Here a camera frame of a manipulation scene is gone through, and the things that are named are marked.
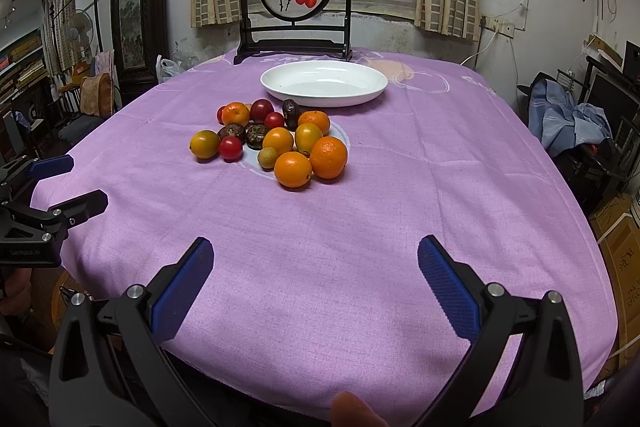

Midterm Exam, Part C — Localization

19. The yellow orange citrus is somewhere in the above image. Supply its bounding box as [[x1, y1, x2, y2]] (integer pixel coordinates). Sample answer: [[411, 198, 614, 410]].
[[189, 130, 220, 161]]

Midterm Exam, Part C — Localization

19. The red cherry tomato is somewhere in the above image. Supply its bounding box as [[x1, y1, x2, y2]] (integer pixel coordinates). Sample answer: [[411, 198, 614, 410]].
[[218, 135, 243, 162], [264, 112, 285, 129]]

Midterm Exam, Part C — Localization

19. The dark passion fruit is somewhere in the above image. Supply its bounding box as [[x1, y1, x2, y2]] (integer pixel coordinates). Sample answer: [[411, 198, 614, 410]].
[[282, 98, 302, 130], [217, 122, 246, 143], [245, 124, 269, 150]]

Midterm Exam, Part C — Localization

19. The orange mandarin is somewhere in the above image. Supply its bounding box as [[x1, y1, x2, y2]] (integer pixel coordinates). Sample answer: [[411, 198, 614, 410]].
[[262, 127, 294, 155], [298, 110, 331, 135], [221, 102, 250, 126]]

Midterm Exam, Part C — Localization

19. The small yellow-green kumquat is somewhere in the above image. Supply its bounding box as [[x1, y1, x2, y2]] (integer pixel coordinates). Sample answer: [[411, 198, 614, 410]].
[[257, 146, 279, 170]]

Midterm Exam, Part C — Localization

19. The dark red plum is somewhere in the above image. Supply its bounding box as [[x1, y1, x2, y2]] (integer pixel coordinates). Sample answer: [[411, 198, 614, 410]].
[[250, 98, 274, 124]]

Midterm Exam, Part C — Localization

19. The large orange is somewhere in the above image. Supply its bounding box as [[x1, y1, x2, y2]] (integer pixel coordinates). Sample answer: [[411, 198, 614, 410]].
[[309, 136, 348, 180], [273, 152, 312, 188]]

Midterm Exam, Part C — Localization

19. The dark passion fruit back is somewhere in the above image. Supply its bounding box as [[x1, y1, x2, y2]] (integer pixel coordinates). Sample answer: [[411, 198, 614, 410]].
[[282, 98, 302, 130]]

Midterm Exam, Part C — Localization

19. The yellow-orange citrus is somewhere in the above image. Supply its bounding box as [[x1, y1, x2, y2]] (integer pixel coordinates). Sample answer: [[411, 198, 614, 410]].
[[295, 122, 323, 156]]

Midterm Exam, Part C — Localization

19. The person's left hand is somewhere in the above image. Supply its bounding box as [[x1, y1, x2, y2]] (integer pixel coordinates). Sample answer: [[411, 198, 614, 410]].
[[0, 268, 32, 317]]

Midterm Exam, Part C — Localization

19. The person's right hand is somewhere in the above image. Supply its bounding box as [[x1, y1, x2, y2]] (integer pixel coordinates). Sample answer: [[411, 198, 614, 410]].
[[330, 391, 388, 427]]

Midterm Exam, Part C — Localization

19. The standing electric fan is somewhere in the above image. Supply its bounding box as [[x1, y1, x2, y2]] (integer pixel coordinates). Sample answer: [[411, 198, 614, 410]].
[[65, 10, 94, 62]]

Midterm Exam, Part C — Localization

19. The white plastic bag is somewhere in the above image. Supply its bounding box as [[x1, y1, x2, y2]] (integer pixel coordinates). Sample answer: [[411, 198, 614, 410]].
[[155, 55, 184, 83]]

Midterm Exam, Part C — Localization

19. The cardboard box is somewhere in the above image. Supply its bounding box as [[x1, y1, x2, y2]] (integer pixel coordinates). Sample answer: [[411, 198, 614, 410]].
[[589, 194, 639, 369]]

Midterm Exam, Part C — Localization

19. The dark wooden framed panel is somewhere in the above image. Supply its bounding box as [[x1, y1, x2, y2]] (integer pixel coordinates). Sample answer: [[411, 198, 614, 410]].
[[111, 0, 169, 104]]

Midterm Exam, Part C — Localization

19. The purple tablecloth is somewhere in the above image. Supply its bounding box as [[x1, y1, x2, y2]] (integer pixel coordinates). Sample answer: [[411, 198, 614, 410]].
[[32, 51, 617, 426]]

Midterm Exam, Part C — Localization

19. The blue clothes pile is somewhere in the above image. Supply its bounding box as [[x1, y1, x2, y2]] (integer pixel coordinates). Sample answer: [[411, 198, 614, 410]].
[[527, 78, 612, 157]]

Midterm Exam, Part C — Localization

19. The white oval plate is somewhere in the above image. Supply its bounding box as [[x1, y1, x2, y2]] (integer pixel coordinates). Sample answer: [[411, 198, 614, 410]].
[[260, 61, 388, 108]]

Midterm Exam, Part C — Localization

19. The black monitor frame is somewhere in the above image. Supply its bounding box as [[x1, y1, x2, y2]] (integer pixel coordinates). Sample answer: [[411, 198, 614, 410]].
[[578, 56, 639, 136]]

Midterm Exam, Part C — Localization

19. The wall power socket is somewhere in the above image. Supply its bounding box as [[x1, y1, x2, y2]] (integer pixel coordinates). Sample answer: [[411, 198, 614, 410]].
[[485, 16, 515, 39]]

